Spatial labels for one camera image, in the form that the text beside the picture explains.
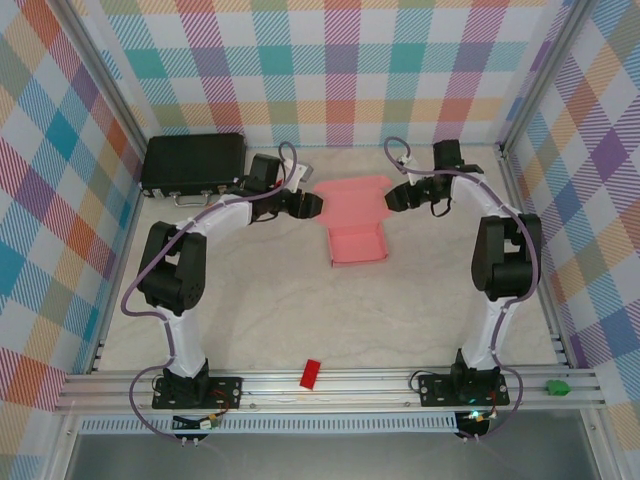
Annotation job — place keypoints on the pink paper box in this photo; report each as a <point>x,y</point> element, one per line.
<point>357,245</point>

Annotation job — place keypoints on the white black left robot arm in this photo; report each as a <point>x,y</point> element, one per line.
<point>189,345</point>

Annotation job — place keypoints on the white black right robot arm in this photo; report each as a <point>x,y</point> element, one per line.
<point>482,335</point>

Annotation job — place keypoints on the black carrying case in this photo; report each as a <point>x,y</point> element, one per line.
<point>192,160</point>

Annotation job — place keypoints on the red rectangular block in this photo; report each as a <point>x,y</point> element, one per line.
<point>310,374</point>

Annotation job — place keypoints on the green plastic connector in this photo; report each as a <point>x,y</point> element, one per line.
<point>557,388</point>

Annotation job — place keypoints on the grey metal panel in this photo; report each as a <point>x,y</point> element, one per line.
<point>325,460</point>

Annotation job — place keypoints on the aluminium frame post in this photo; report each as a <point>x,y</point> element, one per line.
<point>102,65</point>
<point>548,65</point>

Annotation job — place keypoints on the aluminium side rail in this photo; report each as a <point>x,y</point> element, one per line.
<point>556,330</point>
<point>118,255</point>

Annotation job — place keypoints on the aluminium mounting rail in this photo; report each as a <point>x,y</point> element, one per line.
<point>350,395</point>

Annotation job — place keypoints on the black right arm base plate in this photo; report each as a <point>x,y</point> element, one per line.
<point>432,392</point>

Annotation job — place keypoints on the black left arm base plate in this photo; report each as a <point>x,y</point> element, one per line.
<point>227,392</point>

